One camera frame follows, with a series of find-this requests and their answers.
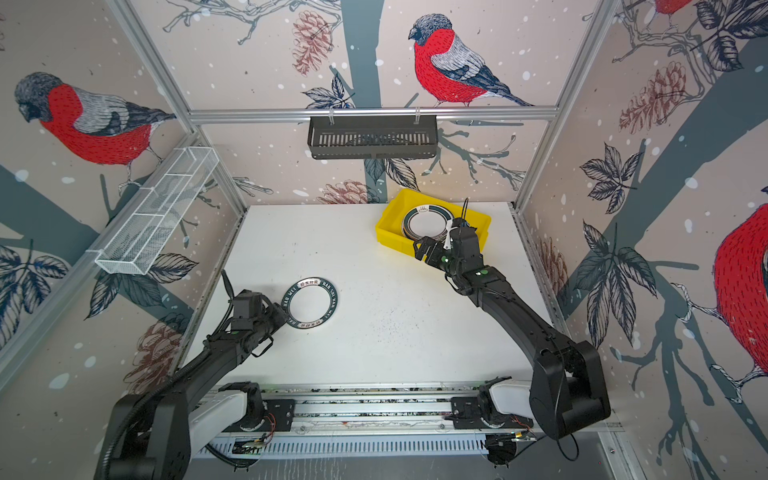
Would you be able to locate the green lettered plate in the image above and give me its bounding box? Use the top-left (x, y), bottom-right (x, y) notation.
top-left (281, 277), bottom-right (339, 330)

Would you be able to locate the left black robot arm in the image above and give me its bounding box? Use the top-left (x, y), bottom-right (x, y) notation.
top-left (94, 290), bottom-right (288, 479)

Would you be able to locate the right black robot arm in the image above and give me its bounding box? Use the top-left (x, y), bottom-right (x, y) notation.
top-left (413, 219), bottom-right (611, 440)

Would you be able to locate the yellow plastic bin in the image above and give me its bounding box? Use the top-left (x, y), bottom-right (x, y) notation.
top-left (375, 189), bottom-right (492, 256)

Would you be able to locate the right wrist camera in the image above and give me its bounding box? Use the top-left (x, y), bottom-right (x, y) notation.
top-left (443, 217), bottom-right (465, 250)

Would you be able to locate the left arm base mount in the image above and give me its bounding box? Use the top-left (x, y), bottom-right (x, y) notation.
top-left (229, 399), bottom-right (296, 433)

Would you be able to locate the aluminium mounting rail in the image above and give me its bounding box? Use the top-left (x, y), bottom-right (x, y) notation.
top-left (191, 386), bottom-right (625, 436)

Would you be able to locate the black wall basket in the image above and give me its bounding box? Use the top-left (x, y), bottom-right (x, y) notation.
top-left (307, 115), bottom-right (438, 160)

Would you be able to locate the white wire mesh shelf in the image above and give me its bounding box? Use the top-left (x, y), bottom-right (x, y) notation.
top-left (95, 146), bottom-right (219, 275)

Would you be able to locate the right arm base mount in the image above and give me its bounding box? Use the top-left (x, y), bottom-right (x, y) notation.
top-left (444, 397), bottom-right (534, 430)

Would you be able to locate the right thin black cable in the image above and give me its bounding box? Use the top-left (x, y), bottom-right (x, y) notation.
top-left (509, 428), bottom-right (581, 463)

